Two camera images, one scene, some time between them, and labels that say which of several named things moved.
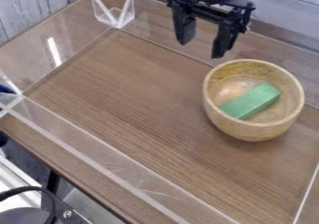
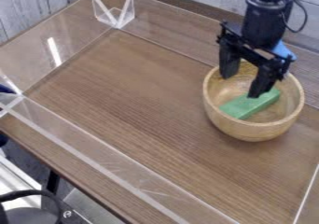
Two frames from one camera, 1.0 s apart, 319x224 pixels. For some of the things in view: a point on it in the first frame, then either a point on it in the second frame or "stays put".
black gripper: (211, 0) to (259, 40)
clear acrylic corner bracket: (114, 16) stays put
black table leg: (54, 183) stays put
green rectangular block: (242, 105) stays put
